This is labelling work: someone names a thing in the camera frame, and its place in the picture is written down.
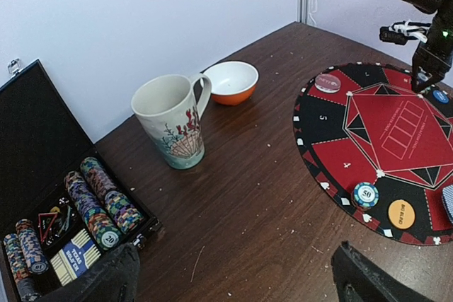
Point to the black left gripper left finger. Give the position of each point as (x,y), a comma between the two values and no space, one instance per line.
(113,278)

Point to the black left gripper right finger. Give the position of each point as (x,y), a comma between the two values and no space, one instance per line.
(386,272)

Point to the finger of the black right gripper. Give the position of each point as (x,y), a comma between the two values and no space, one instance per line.
(417,87)

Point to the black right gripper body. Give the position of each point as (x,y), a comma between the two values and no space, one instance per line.
(436,53)

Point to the blue small blind button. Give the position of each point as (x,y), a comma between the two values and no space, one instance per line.
(440,96)

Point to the blue playing card deck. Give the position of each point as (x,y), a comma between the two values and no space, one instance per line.
(445,204)

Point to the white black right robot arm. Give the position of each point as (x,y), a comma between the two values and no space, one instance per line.
(430,6)

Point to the texas holdem card box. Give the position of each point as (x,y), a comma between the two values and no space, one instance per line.
(75,258)

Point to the chip row with 20 chip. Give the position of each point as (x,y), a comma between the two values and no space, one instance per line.
(99,224)

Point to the chip row rightmost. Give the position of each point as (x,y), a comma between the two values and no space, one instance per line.
(120,208)

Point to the round red black poker mat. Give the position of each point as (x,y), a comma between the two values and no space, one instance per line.
(376,129)

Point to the chip row with 10 chip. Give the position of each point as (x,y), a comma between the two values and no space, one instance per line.
(34,256)

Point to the dice and buttons compartment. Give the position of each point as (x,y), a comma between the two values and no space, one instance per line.
(57,221)

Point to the orange big blind button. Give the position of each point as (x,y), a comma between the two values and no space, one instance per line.
(401,214)

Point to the clear red dealer button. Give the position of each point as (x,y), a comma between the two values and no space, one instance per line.
(327,83)

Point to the black poker chip case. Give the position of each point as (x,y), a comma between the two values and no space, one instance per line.
(41,142)

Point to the chip row leftmost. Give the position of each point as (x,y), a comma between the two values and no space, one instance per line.
(19,268)

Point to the tall ceramic seashell mug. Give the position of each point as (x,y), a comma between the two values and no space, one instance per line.
(169,109)

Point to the orange white small bowl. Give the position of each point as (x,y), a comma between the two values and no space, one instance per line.
(233,82)

